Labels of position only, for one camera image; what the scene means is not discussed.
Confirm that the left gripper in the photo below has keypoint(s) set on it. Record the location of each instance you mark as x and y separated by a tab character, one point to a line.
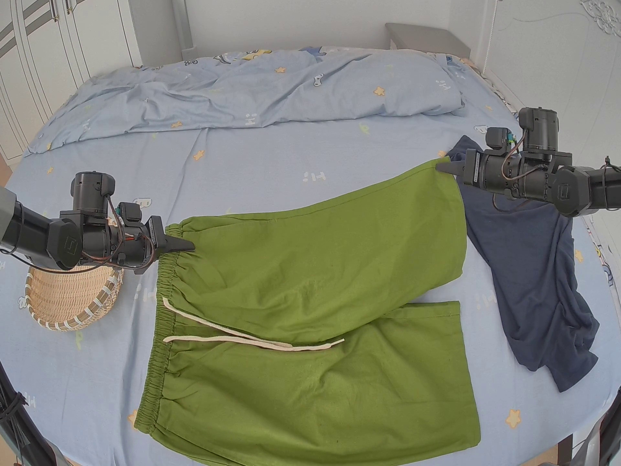
131	248

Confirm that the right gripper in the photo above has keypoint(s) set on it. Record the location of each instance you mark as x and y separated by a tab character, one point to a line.
504	175

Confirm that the green shorts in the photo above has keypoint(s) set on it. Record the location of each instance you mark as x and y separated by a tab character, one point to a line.
315	270

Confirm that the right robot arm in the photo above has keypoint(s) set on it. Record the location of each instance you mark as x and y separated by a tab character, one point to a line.
572	190

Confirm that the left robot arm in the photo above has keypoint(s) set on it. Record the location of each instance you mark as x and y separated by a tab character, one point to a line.
29	231

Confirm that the round woven basket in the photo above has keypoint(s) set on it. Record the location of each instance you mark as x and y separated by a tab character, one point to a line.
63	299

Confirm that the dark blue garment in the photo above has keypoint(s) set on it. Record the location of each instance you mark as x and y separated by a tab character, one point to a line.
529	270

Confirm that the bed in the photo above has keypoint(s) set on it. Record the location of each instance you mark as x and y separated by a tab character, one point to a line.
291	163

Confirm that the grey bedside table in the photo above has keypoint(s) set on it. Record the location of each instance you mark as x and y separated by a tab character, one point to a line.
422	37

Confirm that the pale blue quilt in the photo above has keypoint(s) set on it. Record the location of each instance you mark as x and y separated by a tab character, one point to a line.
242	95

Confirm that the white wardrobe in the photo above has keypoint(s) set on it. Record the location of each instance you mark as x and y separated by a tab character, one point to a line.
58	41

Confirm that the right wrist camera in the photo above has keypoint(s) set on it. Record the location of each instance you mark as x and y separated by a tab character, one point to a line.
497	141

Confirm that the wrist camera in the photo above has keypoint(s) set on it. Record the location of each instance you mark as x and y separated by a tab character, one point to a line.
497	141
130	216

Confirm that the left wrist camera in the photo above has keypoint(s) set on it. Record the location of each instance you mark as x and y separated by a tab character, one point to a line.
130	216

